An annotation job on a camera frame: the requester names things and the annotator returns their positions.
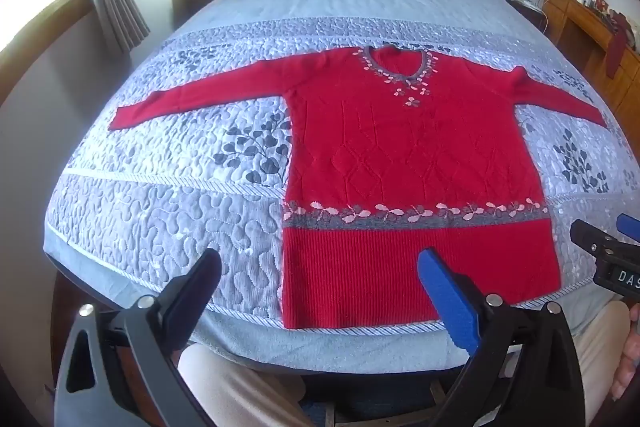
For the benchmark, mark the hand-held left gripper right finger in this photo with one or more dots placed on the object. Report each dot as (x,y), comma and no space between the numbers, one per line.
(445,297)

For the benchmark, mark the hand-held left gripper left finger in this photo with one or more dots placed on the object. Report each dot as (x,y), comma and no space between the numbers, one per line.
(197,287)

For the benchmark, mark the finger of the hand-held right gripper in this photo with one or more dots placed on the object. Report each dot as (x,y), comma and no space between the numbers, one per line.
(629,224)
(592,238)

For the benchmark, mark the red knitted sweater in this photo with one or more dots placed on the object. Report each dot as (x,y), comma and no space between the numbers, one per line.
(400,187)

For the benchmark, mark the person's right hand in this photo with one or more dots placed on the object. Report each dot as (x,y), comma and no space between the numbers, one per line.
(631,357)

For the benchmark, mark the person's right leg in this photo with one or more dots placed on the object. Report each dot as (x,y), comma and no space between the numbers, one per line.
(597,357)

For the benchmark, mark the person's leg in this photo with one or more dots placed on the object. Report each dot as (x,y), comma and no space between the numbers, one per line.
(597,357)
(235,387)

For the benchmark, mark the grey leaf-print quilt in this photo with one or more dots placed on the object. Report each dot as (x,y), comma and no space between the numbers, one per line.
(165,207)

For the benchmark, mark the person's left leg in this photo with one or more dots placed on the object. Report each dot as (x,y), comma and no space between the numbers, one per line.
(235,387)

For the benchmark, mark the red cloth on dresser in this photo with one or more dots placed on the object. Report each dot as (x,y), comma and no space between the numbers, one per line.
(619,47)

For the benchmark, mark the light wooden dresser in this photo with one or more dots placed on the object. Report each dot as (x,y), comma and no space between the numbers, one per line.
(585,37)

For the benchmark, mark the dark wooden nightstand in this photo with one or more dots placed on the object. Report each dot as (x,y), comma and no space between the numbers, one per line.
(192,2)

